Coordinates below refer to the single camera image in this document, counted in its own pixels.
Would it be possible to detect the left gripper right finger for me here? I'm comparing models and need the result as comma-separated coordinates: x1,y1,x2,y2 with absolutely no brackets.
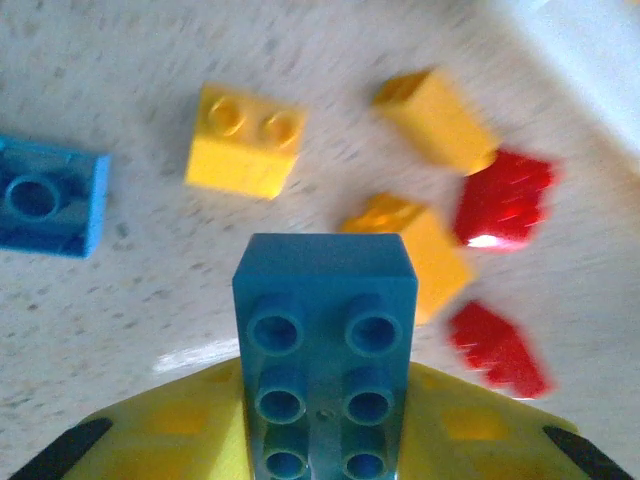
399,360,639,480

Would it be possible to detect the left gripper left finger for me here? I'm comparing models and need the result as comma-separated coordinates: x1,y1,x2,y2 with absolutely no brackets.
7,359,251,480

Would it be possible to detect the red lego brick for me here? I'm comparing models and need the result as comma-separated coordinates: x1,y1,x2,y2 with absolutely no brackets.
444,299,556,401
452,148,561,254

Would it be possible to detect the yellow lego brick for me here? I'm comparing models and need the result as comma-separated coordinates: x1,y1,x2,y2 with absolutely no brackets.
339,192,476,326
183,82,307,201
372,67,501,176

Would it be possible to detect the blue lego brick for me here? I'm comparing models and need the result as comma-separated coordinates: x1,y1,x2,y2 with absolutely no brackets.
232,232,420,480
0,133,112,260

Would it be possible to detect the white plastic bin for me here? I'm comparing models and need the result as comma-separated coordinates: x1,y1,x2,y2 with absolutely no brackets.
504,0,640,156

